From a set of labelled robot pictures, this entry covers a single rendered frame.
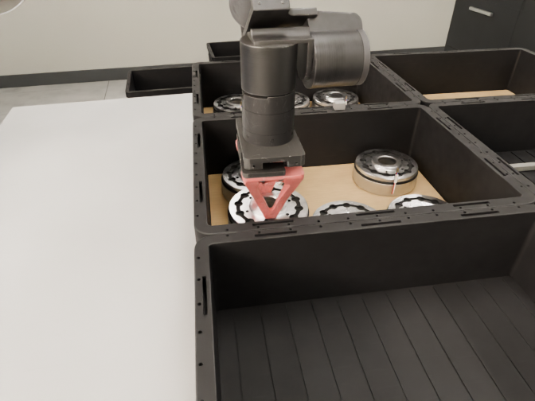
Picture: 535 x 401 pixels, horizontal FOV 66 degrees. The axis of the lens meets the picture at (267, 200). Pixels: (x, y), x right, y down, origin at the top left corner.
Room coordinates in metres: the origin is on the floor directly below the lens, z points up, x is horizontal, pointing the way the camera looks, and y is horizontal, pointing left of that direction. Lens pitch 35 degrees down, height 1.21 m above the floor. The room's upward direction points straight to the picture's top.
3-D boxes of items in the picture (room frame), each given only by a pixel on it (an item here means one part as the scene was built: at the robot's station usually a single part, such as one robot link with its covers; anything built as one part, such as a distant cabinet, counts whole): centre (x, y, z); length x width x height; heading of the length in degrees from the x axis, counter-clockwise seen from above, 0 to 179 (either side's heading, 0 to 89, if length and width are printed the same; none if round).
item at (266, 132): (0.42, 0.00, 1.02); 0.10 x 0.07 x 0.07; 9
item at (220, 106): (0.86, 0.07, 0.86); 0.10 x 0.10 x 0.01
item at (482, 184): (0.51, -0.10, 0.87); 0.40 x 0.30 x 0.11; 99
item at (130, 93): (1.82, 0.42, 0.37); 0.40 x 0.30 x 0.45; 103
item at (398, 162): (0.60, -0.20, 0.86); 0.05 x 0.05 x 0.01
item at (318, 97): (0.89, -0.15, 0.86); 0.10 x 0.10 x 0.01
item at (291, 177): (0.41, 0.00, 0.95); 0.07 x 0.07 x 0.09; 9
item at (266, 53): (0.42, -0.01, 1.08); 0.07 x 0.06 x 0.07; 103
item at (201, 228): (0.51, -0.10, 0.92); 0.40 x 0.30 x 0.02; 99
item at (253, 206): (0.42, 0.00, 0.90); 0.05 x 0.05 x 0.01
